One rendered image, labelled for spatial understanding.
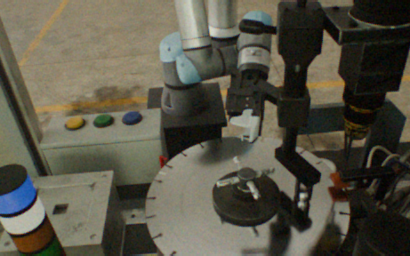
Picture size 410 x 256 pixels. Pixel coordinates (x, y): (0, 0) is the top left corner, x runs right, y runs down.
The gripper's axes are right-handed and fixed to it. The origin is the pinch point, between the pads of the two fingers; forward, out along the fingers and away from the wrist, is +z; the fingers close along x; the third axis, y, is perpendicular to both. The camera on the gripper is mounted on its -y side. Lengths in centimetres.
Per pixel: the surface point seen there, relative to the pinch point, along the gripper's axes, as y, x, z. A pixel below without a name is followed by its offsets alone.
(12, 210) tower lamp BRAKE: 21, 43, 21
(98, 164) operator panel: 37.4, -4.8, 3.7
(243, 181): 0.4, 19.8, 10.5
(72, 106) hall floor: 142, -148, -73
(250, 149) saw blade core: 0.6, 8.5, 1.6
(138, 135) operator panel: 26.8, -0.1, -2.7
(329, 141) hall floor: -34, -140, -54
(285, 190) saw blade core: -6.3, 13.6, 10.0
